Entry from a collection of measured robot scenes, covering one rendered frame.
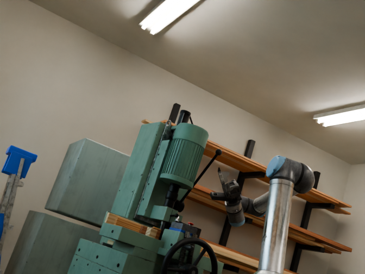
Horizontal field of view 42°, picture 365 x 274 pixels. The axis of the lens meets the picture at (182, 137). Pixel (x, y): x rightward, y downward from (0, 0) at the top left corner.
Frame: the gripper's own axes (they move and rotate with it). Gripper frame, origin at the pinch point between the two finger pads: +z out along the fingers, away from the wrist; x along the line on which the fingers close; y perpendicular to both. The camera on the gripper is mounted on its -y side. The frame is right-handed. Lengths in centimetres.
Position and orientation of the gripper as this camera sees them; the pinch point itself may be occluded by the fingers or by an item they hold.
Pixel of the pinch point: (221, 175)
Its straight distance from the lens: 250.2
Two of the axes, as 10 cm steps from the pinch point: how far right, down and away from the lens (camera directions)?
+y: 9.4, -3.4, 0.9
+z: -2.4, -8.0, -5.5
